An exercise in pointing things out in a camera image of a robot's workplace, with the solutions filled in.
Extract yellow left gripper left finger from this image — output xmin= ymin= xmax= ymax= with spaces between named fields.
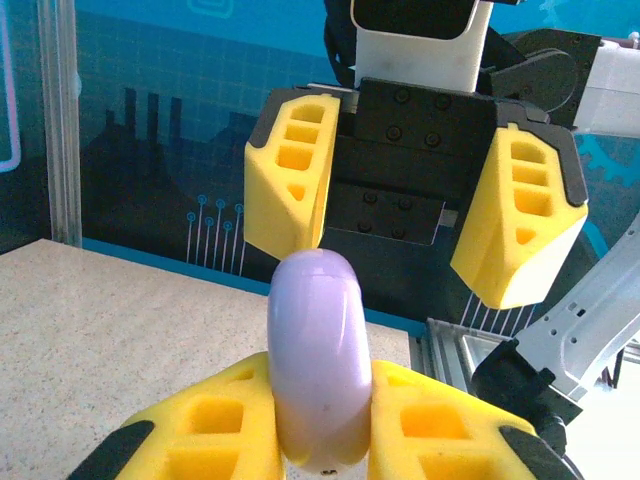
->
xmin=67 ymin=351 xmax=286 ymax=480

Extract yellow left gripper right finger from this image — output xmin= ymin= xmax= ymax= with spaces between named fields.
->
xmin=367 ymin=358 xmax=581 ymax=480

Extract purple earbud charging case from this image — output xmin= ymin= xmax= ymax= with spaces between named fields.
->
xmin=267 ymin=248 xmax=374 ymax=476

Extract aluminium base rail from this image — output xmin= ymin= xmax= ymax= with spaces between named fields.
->
xmin=409 ymin=317 xmax=516 ymax=386

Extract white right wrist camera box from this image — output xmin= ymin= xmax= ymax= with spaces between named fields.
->
xmin=349 ymin=0 xmax=495 ymax=94

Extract aluminium frame post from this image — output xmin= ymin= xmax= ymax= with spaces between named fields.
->
xmin=37 ymin=0 xmax=84 ymax=249

